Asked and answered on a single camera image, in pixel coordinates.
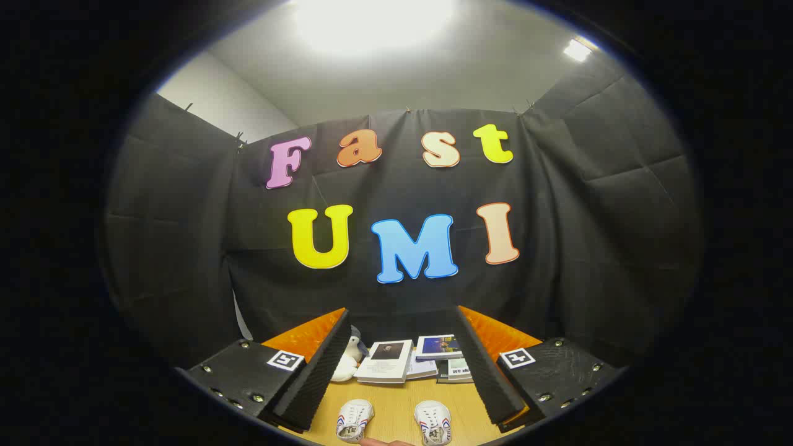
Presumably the white book with portrait cover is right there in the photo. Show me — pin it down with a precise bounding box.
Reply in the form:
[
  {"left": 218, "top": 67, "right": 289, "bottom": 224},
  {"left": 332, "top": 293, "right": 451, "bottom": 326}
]
[{"left": 354, "top": 339, "right": 414, "bottom": 385}]

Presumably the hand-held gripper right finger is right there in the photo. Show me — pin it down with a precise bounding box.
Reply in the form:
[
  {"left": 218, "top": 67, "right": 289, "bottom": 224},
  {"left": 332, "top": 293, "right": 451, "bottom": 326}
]
[{"left": 456, "top": 305, "right": 621, "bottom": 434}]

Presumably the penguin plush toy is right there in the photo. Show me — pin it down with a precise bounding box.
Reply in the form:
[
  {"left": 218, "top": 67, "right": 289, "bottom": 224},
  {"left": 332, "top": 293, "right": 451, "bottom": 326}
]
[{"left": 330, "top": 327, "right": 370, "bottom": 382}]

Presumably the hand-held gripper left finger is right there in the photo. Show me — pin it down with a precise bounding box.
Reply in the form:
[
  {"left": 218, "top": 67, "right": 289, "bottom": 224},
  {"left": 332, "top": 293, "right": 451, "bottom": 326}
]
[{"left": 185, "top": 307, "right": 353, "bottom": 434}]

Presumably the thin white book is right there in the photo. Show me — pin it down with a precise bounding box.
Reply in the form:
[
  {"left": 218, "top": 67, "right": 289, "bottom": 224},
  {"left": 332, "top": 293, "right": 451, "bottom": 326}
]
[{"left": 406, "top": 353, "right": 439, "bottom": 380}]

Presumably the white striped canvas shoe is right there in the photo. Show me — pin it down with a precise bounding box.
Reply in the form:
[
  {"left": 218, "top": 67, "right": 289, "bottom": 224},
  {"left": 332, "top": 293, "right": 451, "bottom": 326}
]
[
  {"left": 335, "top": 398, "right": 375, "bottom": 444},
  {"left": 414, "top": 400, "right": 453, "bottom": 446}
]

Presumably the book with pale green cover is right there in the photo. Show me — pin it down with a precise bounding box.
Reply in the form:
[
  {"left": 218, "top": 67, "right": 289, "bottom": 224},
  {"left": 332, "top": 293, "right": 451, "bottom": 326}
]
[{"left": 437, "top": 358, "right": 475, "bottom": 385}]

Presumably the book with blue picture cover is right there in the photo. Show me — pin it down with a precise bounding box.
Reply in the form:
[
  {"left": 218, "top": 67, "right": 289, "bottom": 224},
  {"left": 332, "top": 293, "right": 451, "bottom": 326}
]
[{"left": 415, "top": 334, "right": 464, "bottom": 362}]

